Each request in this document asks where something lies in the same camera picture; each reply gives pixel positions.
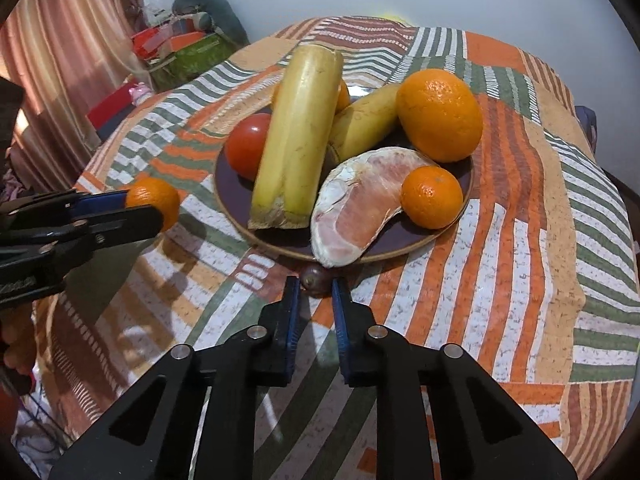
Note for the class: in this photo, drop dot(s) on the small dark red date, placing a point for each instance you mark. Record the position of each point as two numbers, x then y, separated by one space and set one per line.
316 280

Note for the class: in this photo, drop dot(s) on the red gift bag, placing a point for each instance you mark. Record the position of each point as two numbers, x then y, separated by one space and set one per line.
160 40

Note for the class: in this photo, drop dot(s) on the yellow banana piece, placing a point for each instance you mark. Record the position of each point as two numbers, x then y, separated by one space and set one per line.
365 122

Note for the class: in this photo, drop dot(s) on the person's left hand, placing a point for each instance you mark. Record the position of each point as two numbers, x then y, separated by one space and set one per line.
17 345

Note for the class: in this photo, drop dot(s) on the purple plate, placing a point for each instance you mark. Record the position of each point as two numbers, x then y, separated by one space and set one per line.
395 242

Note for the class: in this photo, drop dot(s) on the green patterned box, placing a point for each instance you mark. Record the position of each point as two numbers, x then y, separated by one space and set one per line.
195 55

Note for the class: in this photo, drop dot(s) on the peeled pomelo segment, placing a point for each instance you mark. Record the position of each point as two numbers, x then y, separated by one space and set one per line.
355 210

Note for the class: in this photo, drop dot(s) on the striped patchwork blanket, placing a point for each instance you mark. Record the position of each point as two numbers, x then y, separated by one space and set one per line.
500 310

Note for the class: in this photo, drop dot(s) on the large orange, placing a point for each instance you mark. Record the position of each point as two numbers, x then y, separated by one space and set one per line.
440 115

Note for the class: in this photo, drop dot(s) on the striped brown curtain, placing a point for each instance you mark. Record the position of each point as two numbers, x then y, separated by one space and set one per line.
60 35

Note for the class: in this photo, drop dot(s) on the medium orange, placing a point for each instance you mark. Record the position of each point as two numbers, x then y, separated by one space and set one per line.
343 97

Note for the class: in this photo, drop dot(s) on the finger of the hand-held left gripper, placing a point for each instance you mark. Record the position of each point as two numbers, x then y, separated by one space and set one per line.
125 222
100 201

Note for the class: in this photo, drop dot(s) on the red box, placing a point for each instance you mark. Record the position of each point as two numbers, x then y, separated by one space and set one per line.
110 105

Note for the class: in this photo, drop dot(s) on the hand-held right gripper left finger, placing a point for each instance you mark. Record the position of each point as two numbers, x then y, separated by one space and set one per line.
292 325

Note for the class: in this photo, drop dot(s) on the blue grey chair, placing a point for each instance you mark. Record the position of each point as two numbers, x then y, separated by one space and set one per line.
586 130

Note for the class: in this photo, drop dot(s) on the red tomato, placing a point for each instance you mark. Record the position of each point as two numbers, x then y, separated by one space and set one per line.
247 147

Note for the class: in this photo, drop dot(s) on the small tangerine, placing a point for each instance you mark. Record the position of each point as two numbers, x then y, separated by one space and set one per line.
157 194
431 197

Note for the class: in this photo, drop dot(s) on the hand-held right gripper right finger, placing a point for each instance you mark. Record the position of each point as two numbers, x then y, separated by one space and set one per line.
342 330

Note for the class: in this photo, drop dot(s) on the grey plush pillow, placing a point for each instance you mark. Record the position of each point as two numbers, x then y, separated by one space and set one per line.
225 10

